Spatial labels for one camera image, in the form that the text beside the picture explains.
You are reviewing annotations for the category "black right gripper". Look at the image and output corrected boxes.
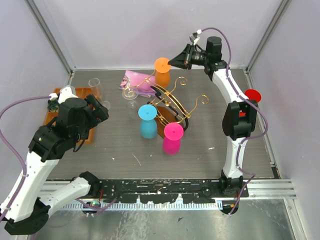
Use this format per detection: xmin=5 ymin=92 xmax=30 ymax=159
xmin=167 ymin=43 xmax=209 ymax=70

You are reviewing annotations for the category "orange wine glass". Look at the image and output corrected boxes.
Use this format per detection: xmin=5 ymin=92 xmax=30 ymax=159
xmin=154 ymin=57 xmax=171 ymax=88

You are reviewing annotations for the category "wooden compartment tray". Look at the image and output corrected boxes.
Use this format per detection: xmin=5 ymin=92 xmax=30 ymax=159
xmin=43 ymin=87 xmax=96 ymax=145

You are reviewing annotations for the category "clear tall wine glass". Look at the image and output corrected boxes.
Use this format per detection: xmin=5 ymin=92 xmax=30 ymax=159
xmin=88 ymin=78 xmax=111 ymax=110

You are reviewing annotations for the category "gold wire wine glass rack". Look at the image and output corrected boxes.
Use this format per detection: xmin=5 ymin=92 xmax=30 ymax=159
xmin=131 ymin=70 xmax=209 ymax=138

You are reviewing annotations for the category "red wine glass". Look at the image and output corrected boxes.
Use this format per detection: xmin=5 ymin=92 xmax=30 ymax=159
xmin=238 ymin=88 xmax=262 ymax=117

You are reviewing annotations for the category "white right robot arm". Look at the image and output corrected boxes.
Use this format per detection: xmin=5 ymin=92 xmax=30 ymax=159
xmin=168 ymin=34 xmax=258 ymax=197

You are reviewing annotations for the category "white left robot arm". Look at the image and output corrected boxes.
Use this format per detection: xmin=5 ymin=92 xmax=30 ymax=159
xmin=0 ymin=85 xmax=109 ymax=236

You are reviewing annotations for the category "clear wine glass on left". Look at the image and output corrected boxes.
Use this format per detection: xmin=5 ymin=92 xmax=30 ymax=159
xmin=122 ymin=86 xmax=139 ymax=109

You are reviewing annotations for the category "blue wine glass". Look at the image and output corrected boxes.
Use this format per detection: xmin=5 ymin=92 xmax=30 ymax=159
xmin=138 ymin=104 xmax=158 ymax=139

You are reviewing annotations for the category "pink wine glass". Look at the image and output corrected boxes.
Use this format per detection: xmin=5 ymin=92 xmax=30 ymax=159
xmin=162 ymin=122 xmax=184 ymax=155

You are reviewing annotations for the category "dark floral rolled cloth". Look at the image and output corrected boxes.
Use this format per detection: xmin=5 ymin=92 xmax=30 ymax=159
xmin=47 ymin=99 xmax=60 ymax=113

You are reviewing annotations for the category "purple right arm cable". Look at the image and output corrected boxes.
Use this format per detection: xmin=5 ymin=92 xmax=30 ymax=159
xmin=201 ymin=27 xmax=270 ymax=216

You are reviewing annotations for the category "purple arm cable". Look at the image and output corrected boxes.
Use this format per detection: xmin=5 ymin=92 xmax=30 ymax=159
xmin=0 ymin=95 xmax=118 ymax=221
xmin=201 ymin=27 xmax=270 ymax=216

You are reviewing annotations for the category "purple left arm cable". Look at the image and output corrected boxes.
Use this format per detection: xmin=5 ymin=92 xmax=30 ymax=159
xmin=0 ymin=95 xmax=118 ymax=221

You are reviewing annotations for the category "aluminium frame rail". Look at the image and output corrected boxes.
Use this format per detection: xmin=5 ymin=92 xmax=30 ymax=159
xmin=24 ymin=178 xmax=298 ymax=212

